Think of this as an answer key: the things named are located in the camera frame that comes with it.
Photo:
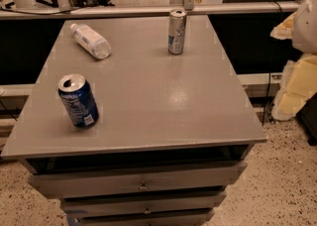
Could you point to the grey drawer cabinet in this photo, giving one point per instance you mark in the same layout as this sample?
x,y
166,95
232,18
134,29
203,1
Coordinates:
x,y
155,109

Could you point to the blue soda can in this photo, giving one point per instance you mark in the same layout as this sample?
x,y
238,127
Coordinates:
x,y
77,97

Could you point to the top grey drawer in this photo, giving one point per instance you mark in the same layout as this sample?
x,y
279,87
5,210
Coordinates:
x,y
122,181

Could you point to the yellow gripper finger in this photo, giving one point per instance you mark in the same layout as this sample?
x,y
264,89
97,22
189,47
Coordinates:
x,y
283,31
298,84

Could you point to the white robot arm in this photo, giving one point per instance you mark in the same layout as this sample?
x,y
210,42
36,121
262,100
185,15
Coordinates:
x,y
304,33

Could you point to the silver redbull can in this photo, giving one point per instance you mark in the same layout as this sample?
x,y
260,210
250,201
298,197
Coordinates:
x,y
176,31

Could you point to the grey drawer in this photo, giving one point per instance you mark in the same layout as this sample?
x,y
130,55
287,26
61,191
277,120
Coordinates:
x,y
166,218
122,181
145,203

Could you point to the clear plastic water bottle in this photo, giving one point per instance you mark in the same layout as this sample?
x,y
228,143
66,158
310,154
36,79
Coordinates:
x,y
92,41

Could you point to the bottom grey drawer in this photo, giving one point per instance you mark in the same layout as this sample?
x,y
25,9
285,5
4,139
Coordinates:
x,y
166,218

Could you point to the middle grey drawer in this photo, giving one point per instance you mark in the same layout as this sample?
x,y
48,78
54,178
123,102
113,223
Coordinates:
x,y
145,203

